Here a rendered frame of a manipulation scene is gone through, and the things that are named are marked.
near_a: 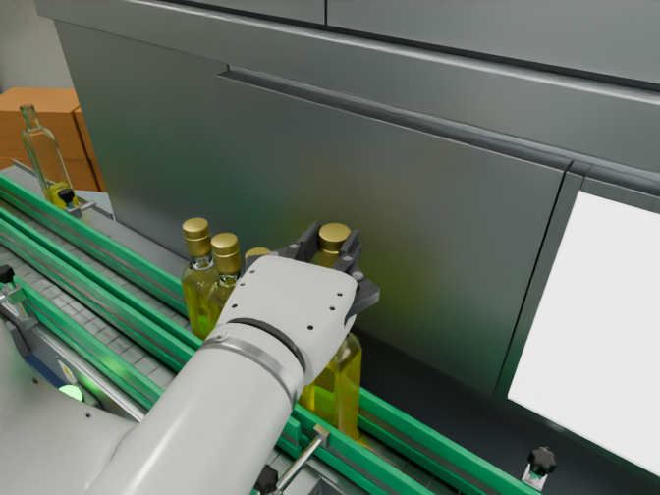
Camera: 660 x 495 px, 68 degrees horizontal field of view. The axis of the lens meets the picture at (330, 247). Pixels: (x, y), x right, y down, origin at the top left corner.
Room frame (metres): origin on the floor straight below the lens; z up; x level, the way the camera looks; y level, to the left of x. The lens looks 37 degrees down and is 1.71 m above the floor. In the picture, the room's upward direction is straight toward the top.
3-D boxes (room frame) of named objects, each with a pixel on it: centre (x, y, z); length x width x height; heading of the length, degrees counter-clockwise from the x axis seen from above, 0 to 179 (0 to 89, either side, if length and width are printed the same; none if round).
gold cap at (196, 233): (0.55, 0.18, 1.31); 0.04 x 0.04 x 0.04
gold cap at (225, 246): (0.52, 0.14, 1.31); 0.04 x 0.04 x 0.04
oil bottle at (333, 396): (0.41, 0.00, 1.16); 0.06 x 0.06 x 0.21; 54
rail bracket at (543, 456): (0.32, -0.26, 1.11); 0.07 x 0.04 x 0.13; 143
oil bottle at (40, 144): (1.04, 0.66, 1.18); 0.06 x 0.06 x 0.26; 49
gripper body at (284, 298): (0.30, 0.04, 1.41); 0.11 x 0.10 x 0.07; 159
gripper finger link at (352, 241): (0.38, -0.03, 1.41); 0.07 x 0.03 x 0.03; 159
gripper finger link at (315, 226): (0.40, 0.04, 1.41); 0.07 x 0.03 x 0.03; 159
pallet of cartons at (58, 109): (2.93, 1.37, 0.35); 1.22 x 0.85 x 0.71; 82
